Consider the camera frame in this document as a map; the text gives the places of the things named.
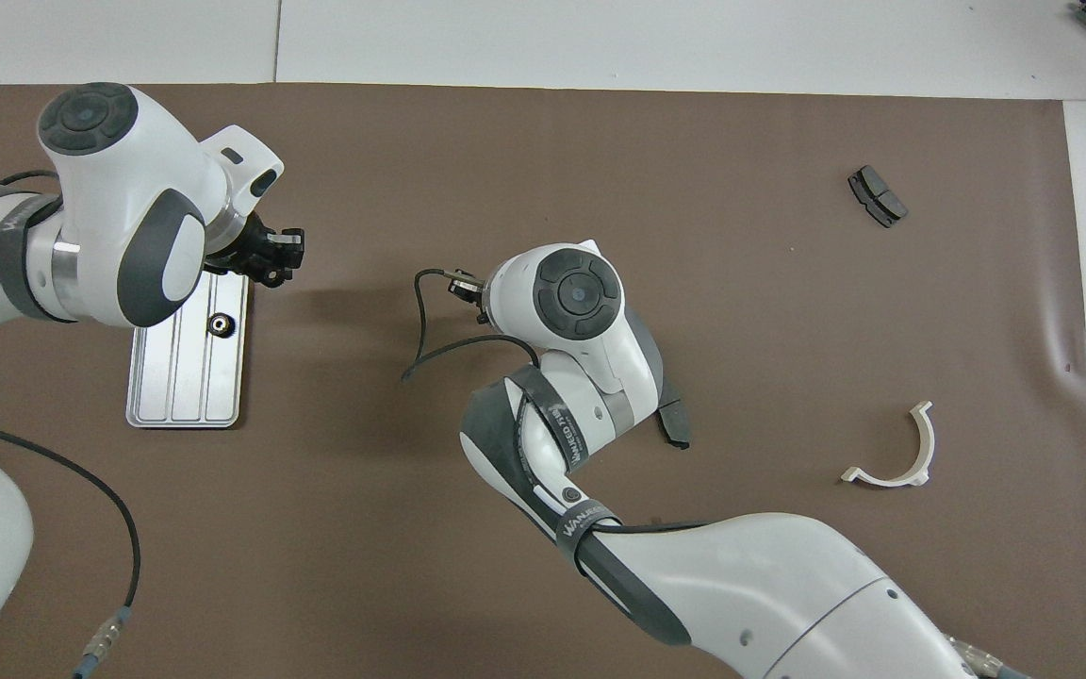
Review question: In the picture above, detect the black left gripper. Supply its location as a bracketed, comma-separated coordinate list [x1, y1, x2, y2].
[222, 215, 306, 289]

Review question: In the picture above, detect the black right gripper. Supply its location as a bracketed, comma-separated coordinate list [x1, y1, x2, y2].
[449, 271, 492, 326]

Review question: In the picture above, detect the silver metal tray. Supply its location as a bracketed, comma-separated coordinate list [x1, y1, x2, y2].
[125, 269, 252, 430]

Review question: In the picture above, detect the brown paper table mat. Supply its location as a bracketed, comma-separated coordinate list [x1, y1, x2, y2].
[0, 83, 1086, 679]

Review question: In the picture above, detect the long dark grey brake pad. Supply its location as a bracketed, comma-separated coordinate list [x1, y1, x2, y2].
[656, 401, 693, 451]

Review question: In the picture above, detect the short dark grey brake pad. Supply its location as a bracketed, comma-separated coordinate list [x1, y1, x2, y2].
[847, 165, 909, 229]

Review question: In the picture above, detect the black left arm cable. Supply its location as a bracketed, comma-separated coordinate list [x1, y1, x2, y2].
[0, 168, 143, 679]

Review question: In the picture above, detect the white plastic half-ring clamp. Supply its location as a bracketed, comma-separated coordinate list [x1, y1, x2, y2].
[840, 401, 936, 489]

